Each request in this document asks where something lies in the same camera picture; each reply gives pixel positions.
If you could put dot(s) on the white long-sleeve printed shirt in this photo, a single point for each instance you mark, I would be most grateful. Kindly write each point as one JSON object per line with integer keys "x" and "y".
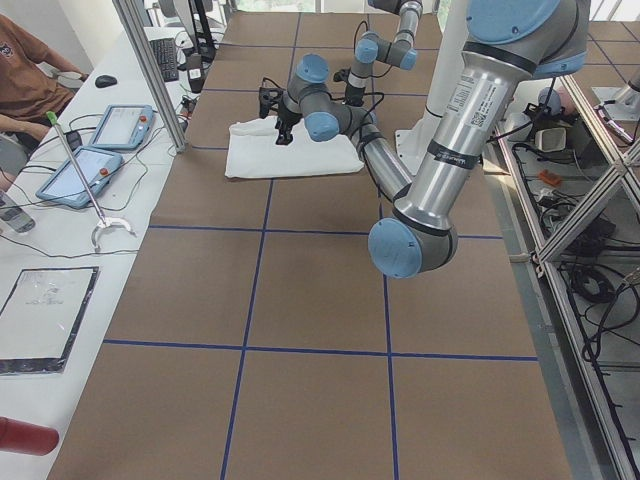
{"x": 254, "y": 154}

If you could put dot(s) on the black computer mouse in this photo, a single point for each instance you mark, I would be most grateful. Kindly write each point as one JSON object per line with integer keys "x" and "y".
{"x": 105, "y": 81}

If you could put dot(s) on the black box with label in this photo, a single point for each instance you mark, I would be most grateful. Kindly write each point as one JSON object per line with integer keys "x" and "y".
{"x": 195, "y": 72}

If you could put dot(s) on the aluminium frame post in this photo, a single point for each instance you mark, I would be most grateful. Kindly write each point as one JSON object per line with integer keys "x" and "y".
{"x": 131, "y": 21}

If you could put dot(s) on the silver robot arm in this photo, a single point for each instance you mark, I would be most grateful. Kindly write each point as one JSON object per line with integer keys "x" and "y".
{"x": 371, "y": 47}
{"x": 508, "y": 42}

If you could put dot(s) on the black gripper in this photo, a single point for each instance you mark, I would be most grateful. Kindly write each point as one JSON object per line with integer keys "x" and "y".
{"x": 287, "y": 111}
{"x": 353, "y": 93}

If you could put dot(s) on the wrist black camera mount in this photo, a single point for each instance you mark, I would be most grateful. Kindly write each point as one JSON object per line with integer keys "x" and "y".
{"x": 342, "y": 76}
{"x": 269, "y": 100}

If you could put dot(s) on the seated person in brown shirt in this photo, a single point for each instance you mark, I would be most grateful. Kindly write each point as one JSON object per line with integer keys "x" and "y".
{"x": 27, "y": 93}

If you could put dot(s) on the black keyboard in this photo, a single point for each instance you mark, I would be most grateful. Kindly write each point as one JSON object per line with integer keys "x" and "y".
{"x": 164, "y": 51}

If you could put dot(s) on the pink rod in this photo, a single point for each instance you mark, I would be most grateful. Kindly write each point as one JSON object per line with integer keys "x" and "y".
{"x": 51, "y": 116}

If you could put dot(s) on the clear water bottle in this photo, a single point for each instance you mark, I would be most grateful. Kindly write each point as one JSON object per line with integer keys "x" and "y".
{"x": 12, "y": 214}

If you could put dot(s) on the upper blue teach pendant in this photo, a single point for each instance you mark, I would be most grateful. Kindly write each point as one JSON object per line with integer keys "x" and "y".
{"x": 123, "y": 127}

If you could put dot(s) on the red bottle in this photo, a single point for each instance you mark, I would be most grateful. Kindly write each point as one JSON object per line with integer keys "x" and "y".
{"x": 27, "y": 438}

